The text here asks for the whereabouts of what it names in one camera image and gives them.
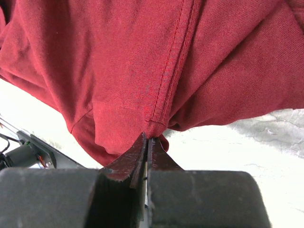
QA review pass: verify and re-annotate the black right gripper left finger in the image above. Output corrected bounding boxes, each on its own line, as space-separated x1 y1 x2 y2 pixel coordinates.
0 134 147 228

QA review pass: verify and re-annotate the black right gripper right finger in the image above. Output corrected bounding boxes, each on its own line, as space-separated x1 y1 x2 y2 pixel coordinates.
147 138 271 228

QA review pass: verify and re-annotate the dark red t shirt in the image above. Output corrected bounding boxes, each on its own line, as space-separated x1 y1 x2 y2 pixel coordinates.
0 0 304 166

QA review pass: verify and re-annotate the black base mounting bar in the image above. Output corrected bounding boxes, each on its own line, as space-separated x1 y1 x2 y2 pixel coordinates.
0 131 85 170

